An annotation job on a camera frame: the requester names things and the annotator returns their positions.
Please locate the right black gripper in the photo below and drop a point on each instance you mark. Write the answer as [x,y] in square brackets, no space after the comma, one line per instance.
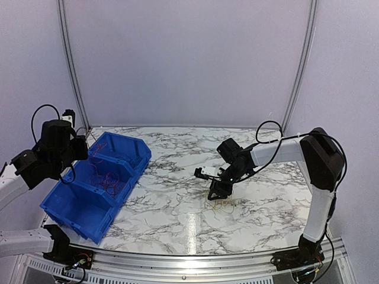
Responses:
[218,188]

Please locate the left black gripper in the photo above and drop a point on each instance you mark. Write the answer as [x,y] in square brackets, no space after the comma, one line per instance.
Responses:
[82,154]

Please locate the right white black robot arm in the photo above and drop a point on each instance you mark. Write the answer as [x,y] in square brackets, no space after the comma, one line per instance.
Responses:
[326,165]

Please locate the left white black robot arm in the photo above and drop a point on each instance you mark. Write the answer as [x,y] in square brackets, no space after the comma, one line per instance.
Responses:
[58,147]

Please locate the blue bin middle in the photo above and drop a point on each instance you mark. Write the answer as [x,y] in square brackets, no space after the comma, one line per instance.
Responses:
[90,176]

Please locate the blue bin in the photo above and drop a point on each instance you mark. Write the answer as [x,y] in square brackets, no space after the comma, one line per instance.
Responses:
[126,156]
[86,210]
[90,176]

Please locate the blue bin far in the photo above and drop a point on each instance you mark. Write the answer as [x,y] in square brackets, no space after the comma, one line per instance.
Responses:
[126,156]

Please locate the blue bin near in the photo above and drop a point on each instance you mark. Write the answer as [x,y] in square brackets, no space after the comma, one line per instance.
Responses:
[86,210]

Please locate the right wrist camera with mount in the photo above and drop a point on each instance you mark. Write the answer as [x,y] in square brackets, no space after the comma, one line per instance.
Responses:
[207,172]

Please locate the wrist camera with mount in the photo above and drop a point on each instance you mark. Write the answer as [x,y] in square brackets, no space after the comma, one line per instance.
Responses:
[207,172]
[69,115]

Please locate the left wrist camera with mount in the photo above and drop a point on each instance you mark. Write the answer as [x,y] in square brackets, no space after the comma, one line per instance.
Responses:
[69,115]

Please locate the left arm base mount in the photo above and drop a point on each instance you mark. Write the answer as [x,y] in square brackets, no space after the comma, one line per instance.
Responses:
[63,252]

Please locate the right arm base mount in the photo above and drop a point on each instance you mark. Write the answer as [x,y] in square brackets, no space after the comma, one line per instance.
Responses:
[296,256]

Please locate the aluminium front frame rail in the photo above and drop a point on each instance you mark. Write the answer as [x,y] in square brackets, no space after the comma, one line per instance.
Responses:
[121,267]

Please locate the left aluminium corner post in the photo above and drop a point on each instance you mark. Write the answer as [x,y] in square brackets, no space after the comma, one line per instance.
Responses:
[64,29]

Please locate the aluminium corner post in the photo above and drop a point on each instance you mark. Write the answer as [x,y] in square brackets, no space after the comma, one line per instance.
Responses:
[304,58]
[64,29]

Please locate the right aluminium corner post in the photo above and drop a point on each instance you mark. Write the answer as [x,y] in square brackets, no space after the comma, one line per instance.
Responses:
[304,58]

